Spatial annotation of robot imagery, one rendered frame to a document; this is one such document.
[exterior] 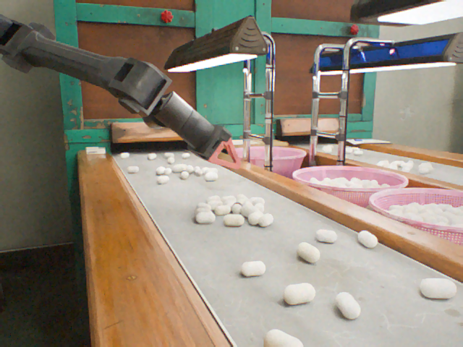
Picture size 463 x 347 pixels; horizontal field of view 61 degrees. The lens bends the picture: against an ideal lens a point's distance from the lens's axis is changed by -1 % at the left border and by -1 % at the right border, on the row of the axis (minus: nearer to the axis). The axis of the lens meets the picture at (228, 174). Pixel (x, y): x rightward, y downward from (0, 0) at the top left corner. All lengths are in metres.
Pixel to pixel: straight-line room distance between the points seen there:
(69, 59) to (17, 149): 1.57
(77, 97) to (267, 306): 1.20
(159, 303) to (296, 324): 0.14
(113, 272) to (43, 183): 1.95
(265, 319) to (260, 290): 0.06
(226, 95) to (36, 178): 1.24
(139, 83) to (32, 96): 1.68
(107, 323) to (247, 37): 0.59
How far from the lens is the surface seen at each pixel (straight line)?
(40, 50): 0.94
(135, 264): 0.50
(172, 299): 0.41
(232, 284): 0.49
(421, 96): 3.51
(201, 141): 0.75
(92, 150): 1.41
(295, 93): 1.77
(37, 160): 2.39
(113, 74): 0.75
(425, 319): 0.47
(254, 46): 0.81
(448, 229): 0.68
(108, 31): 1.55
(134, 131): 1.48
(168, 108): 0.72
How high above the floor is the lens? 0.96
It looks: 11 degrees down
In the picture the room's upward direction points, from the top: straight up
